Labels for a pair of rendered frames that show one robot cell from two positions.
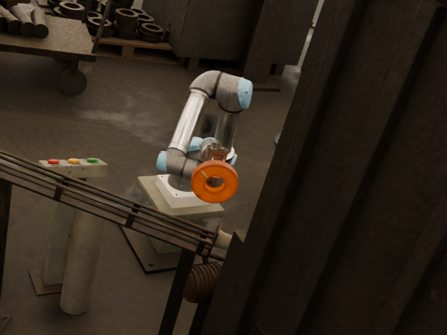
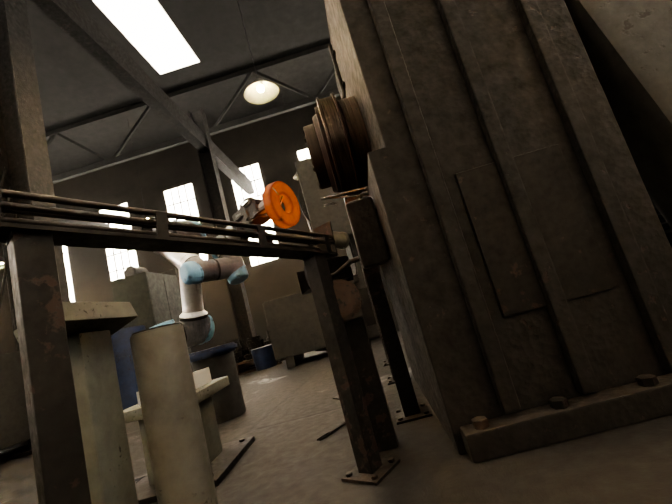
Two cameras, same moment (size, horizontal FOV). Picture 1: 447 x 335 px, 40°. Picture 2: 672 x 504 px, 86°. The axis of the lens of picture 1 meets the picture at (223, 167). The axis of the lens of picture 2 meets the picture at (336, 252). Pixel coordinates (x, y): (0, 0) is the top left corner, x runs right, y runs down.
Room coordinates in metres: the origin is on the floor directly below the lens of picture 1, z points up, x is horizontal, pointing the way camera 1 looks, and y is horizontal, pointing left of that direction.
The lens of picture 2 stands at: (0.95, 0.82, 0.44)
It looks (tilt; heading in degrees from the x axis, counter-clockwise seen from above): 9 degrees up; 309
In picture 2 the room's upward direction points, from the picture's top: 15 degrees counter-clockwise
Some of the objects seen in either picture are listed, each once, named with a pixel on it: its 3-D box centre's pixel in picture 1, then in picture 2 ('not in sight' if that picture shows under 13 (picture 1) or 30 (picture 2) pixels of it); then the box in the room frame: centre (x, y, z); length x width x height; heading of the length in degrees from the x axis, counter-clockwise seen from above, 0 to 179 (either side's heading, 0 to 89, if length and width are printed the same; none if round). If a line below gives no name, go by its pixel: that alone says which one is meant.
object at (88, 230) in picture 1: (83, 256); (176, 436); (1.88, 0.43, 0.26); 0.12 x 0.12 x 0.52
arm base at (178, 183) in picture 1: (185, 174); not in sight; (2.47, 0.16, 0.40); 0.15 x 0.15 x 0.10
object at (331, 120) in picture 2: not in sight; (338, 151); (1.79, -0.43, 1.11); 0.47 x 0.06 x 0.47; 126
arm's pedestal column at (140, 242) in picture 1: (173, 221); (183, 437); (2.46, 0.16, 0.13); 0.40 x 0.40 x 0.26; 37
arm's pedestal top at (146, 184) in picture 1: (179, 196); (175, 398); (2.46, 0.16, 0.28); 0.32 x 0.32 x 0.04; 37
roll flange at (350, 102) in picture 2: not in sight; (356, 145); (1.72, -0.48, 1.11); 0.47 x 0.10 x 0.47; 126
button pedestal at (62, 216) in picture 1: (64, 223); (97, 438); (1.98, 0.55, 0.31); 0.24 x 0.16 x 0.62; 126
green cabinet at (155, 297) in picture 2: not in sight; (157, 335); (5.70, -1.17, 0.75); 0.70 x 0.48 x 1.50; 126
